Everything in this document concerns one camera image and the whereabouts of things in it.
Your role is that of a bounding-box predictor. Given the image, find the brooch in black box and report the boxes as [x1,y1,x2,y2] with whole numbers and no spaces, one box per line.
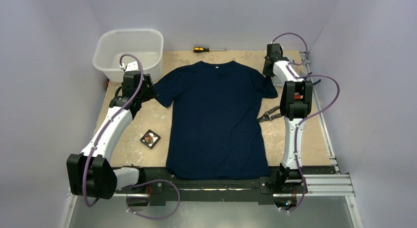
[140,129,161,149]

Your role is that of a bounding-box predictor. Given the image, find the yellow black screwdriver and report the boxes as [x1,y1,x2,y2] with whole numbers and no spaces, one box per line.
[192,47,226,53]

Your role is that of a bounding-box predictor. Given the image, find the blue handled pliers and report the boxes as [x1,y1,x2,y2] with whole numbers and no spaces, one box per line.
[304,72,322,86]

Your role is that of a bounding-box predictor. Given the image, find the white plastic tub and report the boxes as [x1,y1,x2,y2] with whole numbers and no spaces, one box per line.
[92,29,164,83]

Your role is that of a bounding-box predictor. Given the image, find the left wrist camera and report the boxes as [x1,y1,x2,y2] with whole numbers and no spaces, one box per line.
[120,61,140,72]

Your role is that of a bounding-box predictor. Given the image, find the navy blue t-shirt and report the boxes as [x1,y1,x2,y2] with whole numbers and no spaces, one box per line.
[155,61,278,180]

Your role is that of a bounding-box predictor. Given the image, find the clear plastic parts box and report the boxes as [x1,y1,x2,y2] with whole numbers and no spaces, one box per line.
[271,76,288,87]

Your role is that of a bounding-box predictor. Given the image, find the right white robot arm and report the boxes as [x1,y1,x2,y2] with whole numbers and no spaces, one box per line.
[263,43,313,192]

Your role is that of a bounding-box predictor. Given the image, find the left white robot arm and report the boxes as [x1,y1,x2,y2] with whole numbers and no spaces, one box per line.
[66,70,157,200]

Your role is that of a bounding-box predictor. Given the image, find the black handled pliers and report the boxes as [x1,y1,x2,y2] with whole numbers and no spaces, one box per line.
[257,106,282,123]

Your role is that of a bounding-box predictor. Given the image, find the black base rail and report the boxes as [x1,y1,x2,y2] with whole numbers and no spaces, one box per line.
[114,166,339,208]

